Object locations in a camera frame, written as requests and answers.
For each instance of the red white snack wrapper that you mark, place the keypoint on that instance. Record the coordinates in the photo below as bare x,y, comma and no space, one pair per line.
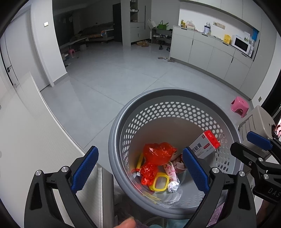
176,163

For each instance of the pink snack wrapper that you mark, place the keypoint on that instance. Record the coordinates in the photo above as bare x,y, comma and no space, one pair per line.
171,172

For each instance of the white microwave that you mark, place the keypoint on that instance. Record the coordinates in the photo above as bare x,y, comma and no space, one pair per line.
240,43

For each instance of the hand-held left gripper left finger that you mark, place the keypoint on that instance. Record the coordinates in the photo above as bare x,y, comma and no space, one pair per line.
85,171

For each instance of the dark shoes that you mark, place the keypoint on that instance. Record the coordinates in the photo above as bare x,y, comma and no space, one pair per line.
161,47

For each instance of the white door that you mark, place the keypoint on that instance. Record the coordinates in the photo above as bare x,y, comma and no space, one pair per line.
19,54

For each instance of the person's pink fuzzy trousers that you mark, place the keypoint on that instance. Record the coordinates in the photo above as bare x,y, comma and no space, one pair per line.
216,219

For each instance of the red white toothpaste box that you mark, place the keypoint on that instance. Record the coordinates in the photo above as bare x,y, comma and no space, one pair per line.
204,144

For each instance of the wall socket strip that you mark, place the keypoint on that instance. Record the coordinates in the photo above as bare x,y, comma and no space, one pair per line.
219,25

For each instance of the white lower cabinet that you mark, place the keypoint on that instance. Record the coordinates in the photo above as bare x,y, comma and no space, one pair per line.
197,50

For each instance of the yellow bottle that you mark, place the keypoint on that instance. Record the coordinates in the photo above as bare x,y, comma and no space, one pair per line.
182,23

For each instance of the white upper cabinet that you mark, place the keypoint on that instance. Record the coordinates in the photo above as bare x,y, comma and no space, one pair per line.
219,6

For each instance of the person's left hand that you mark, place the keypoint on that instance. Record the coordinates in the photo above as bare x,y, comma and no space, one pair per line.
126,224

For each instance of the grey perforated basket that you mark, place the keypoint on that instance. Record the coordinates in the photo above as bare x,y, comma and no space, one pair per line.
153,114

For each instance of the light switch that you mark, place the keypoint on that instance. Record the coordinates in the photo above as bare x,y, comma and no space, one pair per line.
46,24

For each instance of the black tall cabinet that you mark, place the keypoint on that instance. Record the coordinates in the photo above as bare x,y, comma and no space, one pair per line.
117,22

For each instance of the grey slippers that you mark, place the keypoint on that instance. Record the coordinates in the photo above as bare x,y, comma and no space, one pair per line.
165,59

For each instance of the pink plastic stool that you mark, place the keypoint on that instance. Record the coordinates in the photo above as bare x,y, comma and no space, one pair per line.
71,52
239,103

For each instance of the yellow plastic piece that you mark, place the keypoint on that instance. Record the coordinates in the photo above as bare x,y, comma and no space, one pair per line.
138,165

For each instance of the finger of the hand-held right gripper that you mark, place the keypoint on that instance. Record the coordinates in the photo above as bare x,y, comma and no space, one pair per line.
241,152
258,140

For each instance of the person's right forearm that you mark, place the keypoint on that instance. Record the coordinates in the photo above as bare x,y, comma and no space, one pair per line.
262,214

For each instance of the white paper bag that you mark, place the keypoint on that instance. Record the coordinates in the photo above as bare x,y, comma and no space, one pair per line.
151,23

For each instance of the red plastic bag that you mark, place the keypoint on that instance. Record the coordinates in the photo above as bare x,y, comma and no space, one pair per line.
158,153

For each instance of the shoe rack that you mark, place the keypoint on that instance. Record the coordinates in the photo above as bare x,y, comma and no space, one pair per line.
161,36

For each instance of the blue box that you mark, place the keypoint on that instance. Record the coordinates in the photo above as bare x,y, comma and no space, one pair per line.
255,34

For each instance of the green bag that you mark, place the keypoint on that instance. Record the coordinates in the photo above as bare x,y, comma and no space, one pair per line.
162,25

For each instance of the cardboard box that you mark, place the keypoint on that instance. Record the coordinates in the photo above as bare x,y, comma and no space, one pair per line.
142,43

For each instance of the clear plastic bag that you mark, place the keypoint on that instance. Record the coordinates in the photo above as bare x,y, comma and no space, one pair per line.
190,25

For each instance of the yellow box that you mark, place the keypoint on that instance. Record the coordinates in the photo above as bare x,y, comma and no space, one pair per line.
227,39

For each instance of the white shelf unit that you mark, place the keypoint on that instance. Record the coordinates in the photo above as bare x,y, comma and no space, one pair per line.
137,30

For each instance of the low coffee table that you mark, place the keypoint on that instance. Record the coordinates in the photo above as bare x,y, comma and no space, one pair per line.
74,40

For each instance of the white bottle blue label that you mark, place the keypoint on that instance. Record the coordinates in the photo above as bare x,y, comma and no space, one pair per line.
207,29

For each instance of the grey metal table leg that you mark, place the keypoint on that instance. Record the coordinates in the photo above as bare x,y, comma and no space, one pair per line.
98,193

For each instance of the silver wrapper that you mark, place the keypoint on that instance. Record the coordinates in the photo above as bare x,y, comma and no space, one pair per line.
173,186

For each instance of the white cabinet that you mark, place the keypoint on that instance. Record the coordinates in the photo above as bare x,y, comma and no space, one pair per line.
219,6
197,50

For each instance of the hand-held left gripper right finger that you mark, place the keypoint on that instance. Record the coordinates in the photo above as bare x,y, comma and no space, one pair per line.
196,173

